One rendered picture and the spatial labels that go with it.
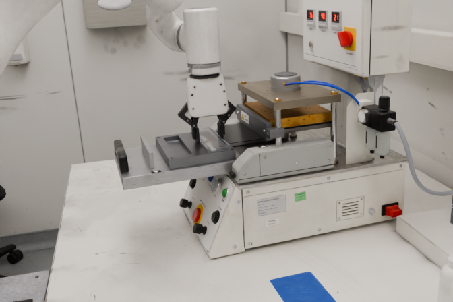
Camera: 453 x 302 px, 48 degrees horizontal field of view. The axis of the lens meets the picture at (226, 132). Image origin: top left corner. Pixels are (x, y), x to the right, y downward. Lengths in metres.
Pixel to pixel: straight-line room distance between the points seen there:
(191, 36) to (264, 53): 1.71
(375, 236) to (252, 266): 0.34
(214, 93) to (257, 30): 1.66
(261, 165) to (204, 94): 0.23
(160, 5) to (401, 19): 0.57
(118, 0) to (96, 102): 0.57
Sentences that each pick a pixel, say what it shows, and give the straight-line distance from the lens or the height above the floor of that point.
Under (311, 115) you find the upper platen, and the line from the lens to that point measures 1.28.
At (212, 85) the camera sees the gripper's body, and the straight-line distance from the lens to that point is 1.25.
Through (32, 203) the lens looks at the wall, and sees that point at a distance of 3.02.
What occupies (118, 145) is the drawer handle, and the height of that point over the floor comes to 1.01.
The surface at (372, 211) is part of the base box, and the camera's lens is 1.36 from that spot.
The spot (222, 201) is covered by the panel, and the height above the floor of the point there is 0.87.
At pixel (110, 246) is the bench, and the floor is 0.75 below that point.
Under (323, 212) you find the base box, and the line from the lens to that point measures 1.30.
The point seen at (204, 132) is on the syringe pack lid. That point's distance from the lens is 1.35.
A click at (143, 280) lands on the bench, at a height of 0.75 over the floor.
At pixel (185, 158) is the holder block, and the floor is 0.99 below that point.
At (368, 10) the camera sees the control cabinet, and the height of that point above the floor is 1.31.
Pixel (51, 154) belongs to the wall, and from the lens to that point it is 2.91.
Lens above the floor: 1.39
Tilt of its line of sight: 17 degrees down
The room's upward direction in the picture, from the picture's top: 3 degrees counter-clockwise
